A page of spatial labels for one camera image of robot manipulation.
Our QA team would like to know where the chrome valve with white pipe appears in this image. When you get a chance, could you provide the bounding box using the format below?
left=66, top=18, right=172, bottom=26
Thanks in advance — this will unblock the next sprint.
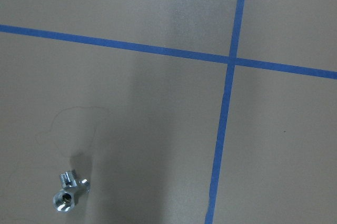
left=53, top=169, right=91, bottom=213

